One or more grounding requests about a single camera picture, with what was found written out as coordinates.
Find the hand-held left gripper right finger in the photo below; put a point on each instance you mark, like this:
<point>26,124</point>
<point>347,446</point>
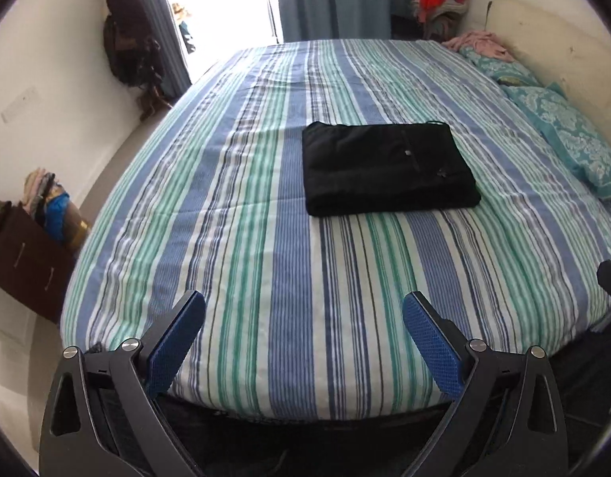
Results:
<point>434,345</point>

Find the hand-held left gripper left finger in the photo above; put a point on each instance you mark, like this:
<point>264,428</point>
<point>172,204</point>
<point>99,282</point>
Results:
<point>171,348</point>

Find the black pants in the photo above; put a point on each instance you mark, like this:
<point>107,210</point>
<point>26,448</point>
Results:
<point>385,174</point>

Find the bed with striped sheet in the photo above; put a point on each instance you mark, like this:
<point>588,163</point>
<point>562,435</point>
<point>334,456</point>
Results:
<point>265,258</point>

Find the large teal patterned pillow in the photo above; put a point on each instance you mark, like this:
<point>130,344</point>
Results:
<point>573,134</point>

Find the tan brown bag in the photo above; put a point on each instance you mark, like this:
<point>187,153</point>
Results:
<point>75,228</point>

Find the dark brown drawer cabinet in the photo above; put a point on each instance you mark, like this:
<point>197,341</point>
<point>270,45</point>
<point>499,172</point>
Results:
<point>24,263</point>

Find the blue bag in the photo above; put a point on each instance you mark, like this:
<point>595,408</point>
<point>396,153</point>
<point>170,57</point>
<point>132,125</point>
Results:
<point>57,216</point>

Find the stack of folded clothes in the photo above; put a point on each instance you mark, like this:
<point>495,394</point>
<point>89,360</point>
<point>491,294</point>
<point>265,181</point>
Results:
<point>37,191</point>

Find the cream padded headboard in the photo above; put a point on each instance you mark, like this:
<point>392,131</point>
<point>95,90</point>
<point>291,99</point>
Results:
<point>558,44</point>

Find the small teal patterned pillow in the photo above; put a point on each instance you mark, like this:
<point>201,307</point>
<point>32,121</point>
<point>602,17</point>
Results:
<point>494,67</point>

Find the wooden coat rack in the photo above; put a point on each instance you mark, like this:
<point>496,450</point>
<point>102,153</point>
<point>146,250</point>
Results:
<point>154,102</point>

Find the pink cloth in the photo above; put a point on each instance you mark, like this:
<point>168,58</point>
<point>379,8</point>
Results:
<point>479,43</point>

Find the narrow blue-grey curtain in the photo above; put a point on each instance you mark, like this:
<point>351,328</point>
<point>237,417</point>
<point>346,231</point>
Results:
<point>166,39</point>

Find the dark clothes on coat rack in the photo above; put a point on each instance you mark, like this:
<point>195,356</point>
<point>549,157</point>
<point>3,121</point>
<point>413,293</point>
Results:
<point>129,30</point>

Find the pile of colourful clothes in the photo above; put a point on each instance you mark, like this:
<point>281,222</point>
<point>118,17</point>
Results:
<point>437,2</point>

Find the white wall plate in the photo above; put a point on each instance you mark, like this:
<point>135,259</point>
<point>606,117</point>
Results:
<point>19,104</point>

